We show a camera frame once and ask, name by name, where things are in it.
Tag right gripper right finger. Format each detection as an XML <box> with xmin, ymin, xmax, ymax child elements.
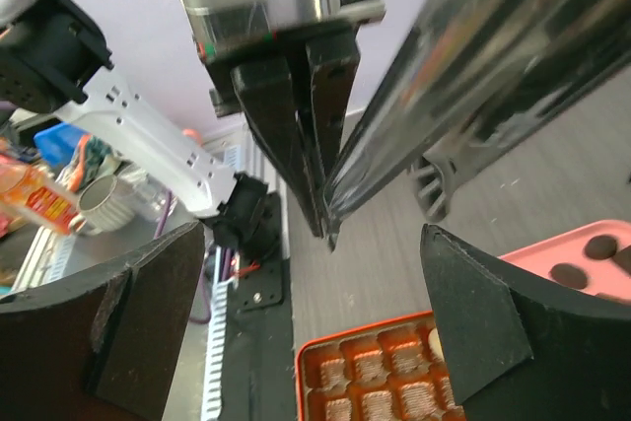
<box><xmin>420</xmin><ymin>225</ymin><xmax>630</xmax><ymax>420</ymax></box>

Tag pink tray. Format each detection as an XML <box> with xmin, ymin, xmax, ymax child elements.
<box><xmin>501</xmin><ymin>220</ymin><xmax>630</xmax><ymax>305</ymax></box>

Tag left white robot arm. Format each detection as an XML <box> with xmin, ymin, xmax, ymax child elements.
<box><xmin>1</xmin><ymin>0</ymin><xmax>385</xmax><ymax>248</ymax></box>

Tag white cable duct rail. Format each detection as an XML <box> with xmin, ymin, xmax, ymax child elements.
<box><xmin>200</xmin><ymin>247</ymin><xmax>235</xmax><ymax>421</ymax></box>

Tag metal tongs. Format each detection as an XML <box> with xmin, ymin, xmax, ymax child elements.
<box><xmin>323</xmin><ymin>0</ymin><xmax>630</xmax><ymax>246</ymax></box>

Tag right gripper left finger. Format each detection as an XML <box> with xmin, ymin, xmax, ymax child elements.
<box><xmin>1</xmin><ymin>222</ymin><xmax>204</xmax><ymax>420</ymax></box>

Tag orange snack package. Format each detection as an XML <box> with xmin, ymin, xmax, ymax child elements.
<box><xmin>1</xmin><ymin>163</ymin><xmax>79</xmax><ymax>236</ymax></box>

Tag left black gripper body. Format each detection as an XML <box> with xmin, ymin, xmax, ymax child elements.
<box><xmin>162</xmin><ymin>0</ymin><xmax>388</xmax><ymax>119</ymax></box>

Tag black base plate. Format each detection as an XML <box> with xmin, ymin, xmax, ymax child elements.
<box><xmin>216</xmin><ymin>191</ymin><xmax>300</xmax><ymax>421</ymax></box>

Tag white ribbed mug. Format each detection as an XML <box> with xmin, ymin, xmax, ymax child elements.
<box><xmin>69</xmin><ymin>175</ymin><xmax>135</xmax><ymax>236</ymax></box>

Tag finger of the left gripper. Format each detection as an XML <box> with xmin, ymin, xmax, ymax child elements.
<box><xmin>232</xmin><ymin>56</ymin><xmax>323</xmax><ymax>238</ymax></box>
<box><xmin>307</xmin><ymin>34</ymin><xmax>359</xmax><ymax>178</ymax></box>

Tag orange chocolate box tray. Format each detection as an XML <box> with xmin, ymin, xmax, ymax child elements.
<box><xmin>296</xmin><ymin>311</ymin><xmax>465</xmax><ymax>420</ymax></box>

